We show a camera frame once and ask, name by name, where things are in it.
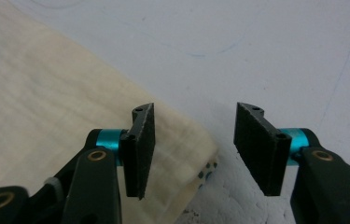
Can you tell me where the cream patterned cloth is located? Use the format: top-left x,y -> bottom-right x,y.
0,0 -> 220,224

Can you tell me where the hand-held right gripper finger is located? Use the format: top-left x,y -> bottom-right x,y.
233,101 -> 311,198

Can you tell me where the white foam mat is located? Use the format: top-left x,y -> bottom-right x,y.
7,0 -> 350,224

